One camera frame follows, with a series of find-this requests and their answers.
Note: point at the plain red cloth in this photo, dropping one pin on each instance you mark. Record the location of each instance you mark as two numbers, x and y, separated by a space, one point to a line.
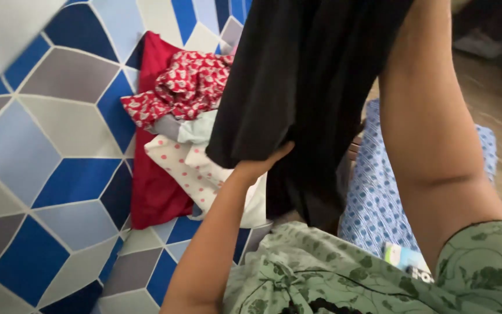
157 192

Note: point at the pale mint garment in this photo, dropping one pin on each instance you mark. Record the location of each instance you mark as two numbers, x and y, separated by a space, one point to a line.
198 128

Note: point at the grey garment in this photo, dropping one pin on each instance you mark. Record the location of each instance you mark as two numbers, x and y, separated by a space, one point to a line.
167 126

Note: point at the white plain cloth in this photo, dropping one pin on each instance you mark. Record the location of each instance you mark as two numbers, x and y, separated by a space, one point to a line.
253 205

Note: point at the white blue-dotted cloth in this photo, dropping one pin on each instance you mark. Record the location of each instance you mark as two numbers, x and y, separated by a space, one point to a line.
373 196

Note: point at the blue grey geometric bedsheet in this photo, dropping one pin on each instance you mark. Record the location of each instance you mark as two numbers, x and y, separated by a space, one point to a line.
59 174

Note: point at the black garment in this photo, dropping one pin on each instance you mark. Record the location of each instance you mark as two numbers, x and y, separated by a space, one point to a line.
303 87

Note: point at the white pink-dotted garment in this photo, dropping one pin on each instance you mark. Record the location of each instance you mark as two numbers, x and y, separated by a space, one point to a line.
185 168

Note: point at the dark heap of things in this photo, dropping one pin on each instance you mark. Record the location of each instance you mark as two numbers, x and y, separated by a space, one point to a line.
490 30

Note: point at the red white-printed garment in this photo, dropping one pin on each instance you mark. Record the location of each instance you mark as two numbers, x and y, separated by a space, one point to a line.
185 85

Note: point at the white blue small packet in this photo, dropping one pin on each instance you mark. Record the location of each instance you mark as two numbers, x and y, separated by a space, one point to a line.
408 261

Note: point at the person's green floral clothing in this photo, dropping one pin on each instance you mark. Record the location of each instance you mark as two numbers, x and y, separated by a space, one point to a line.
364 279

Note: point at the person's left hand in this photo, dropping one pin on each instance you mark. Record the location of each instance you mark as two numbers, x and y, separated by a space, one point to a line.
255 168

